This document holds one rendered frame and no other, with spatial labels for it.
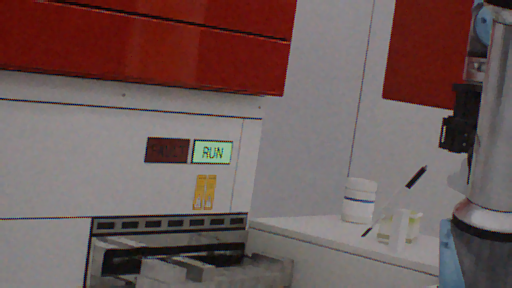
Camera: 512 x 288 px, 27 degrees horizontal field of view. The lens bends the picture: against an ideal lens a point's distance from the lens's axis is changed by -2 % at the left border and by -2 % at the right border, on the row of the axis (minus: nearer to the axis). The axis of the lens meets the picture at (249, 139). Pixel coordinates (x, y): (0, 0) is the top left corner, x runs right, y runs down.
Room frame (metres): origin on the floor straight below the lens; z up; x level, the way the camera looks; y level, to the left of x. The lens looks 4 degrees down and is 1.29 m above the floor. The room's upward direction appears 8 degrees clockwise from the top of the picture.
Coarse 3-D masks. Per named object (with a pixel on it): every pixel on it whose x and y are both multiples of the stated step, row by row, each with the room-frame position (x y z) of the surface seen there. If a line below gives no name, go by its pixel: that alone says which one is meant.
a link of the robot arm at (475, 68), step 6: (468, 60) 1.79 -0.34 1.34; (474, 60) 1.78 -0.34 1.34; (480, 60) 1.77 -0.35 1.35; (468, 66) 1.79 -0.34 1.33; (474, 66) 1.77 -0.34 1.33; (480, 66) 1.77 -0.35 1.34; (468, 72) 1.79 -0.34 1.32; (474, 72) 1.78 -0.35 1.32; (480, 72) 1.77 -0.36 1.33; (468, 78) 1.79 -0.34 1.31; (474, 78) 1.78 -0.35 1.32; (480, 78) 1.77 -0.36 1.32; (480, 84) 1.78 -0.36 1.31
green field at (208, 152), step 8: (200, 144) 2.12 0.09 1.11; (208, 144) 2.14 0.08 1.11; (216, 144) 2.16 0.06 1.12; (224, 144) 2.18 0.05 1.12; (200, 152) 2.12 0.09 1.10; (208, 152) 2.14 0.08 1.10; (216, 152) 2.16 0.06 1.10; (224, 152) 2.18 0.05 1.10; (200, 160) 2.13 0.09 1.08; (208, 160) 2.14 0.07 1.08; (216, 160) 2.16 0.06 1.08; (224, 160) 2.18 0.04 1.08
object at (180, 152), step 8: (152, 144) 2.01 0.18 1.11; (160, 144) 2.03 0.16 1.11; (168, 144) 2.05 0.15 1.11; (176, 144) 2.07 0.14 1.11; (184, 144) 2.08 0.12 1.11; (152, 152) 2.02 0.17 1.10; (160, 152) 2.03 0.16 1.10; (168, 152) 2.05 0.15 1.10; (176, 152) 2.07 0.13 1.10; (184, 152) 2.09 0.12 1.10; (152, 160) 2.02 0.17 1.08; (160, 160) 2.03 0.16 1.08; (168, 160) 2.05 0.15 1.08; (176, 160) 2.07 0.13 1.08; (184, 160) 2.09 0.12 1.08
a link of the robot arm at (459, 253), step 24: (504, 0) 1.30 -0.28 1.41; (504, 24) 1.32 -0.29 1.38; (504, 48) 1.32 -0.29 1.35; (504, 72) 1.33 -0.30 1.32; (504, 96) 1.33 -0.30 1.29; (480, 120) 1.37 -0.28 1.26; (504, 120) 1.33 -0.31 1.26; (480, 144) 1.36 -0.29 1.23; (504, 144) 1.34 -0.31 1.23; (480, 168) 1.36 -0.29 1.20; (504, 168) 1.34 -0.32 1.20; (480, 192) 1.37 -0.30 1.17; (504, 192) 1.35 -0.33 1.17; (456, 216) 1.39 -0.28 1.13; (480, 216) 1.36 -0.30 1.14; (504, 216) 1.35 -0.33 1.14; (456, 240) 1.38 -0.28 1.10; (480, 240) 1.36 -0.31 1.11; (504, 240) 1.35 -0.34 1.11; (456, 264) 1.36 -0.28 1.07; (480, 264) 1.36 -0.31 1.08; (504, 264) 1.35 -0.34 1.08
